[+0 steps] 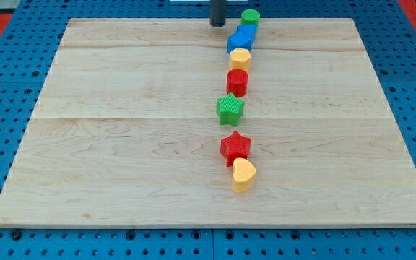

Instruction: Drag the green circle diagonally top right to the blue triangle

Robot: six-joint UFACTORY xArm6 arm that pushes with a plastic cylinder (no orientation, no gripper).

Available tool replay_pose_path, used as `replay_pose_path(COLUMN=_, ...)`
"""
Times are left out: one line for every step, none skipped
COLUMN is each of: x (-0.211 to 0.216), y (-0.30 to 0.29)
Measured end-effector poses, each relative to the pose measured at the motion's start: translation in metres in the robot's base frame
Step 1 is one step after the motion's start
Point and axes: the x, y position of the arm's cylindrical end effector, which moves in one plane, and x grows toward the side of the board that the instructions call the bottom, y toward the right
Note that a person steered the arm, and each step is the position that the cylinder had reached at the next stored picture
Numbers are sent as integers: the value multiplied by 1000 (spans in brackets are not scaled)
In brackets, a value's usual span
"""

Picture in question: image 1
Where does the green circle block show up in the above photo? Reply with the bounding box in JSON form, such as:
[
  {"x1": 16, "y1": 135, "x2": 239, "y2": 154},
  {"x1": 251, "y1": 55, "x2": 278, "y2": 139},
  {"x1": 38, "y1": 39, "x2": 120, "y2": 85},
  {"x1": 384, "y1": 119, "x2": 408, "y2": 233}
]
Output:
[{"x1": 240, "y1": 9, "x2": 261, "y2": 25}]

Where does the green star block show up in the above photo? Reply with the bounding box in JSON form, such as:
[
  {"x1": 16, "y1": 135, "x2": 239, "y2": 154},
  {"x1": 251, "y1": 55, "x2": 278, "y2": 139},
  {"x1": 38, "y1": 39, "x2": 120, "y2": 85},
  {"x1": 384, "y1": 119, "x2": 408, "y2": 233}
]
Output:
[{"x1": 216, "y1": 93, "x2": 245, "y2": 126}]

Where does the red star block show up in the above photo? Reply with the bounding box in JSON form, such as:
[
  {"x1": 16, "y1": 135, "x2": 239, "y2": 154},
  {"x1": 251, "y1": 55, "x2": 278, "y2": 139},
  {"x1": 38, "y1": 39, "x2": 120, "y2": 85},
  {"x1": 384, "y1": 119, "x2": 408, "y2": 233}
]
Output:
[{"x1": 220, "y1": 131, "x2": 252, "y2": 167}]

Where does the yellow heart block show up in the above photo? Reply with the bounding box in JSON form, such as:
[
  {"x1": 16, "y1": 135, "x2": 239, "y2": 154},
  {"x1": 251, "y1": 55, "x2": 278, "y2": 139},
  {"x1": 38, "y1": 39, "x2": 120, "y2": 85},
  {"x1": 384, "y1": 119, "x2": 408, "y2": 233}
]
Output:
[{"x1": 232, "y1": 157, "x2": 257, "y2": 193}]

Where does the red cylinder block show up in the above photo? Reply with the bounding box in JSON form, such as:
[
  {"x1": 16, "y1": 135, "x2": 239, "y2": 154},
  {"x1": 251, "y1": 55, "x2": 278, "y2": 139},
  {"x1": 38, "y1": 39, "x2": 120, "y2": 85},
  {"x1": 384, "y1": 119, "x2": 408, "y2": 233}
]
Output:
[{"x1": 226, "y1": 69, "x2": 249, "y2": 98}]

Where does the yellow hexagon block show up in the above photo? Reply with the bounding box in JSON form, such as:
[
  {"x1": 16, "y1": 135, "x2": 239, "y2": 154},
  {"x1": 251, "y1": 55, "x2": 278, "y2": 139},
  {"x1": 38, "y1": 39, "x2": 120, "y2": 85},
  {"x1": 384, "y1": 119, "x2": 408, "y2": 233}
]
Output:
[{"x1": 229, "y1": 48, "x2": 251, "y2": 72}]

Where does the light wooden board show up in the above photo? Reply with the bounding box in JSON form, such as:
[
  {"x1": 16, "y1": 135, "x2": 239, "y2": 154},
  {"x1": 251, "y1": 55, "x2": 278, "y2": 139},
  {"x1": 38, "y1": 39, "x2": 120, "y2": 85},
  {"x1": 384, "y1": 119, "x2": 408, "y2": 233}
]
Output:
[{"x1": 0, "y1": 18, "x2": 416, "y2": 229}]

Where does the blue cube block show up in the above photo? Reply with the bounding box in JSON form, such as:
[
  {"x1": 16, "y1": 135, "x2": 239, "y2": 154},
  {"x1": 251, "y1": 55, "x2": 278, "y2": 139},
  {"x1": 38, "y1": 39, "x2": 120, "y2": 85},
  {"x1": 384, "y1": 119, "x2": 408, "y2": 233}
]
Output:
[{"x1": 227, "y1": 32, "x2": 254, "y2": 53}]

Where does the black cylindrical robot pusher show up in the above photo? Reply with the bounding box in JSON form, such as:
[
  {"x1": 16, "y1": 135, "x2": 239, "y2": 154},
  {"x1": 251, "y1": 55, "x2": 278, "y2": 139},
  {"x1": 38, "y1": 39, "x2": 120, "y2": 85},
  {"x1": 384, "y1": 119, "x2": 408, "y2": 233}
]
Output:
[{"x1": 209, "y1": 0, "x2": 227, "y2": 27}]

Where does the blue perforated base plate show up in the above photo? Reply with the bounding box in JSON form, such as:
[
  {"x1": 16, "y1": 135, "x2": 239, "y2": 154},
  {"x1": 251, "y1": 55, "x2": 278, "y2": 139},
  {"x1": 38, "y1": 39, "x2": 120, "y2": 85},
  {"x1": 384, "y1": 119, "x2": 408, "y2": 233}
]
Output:
[{"x1": 0, "y1": 0, "x2": 416, "y2": 259}]

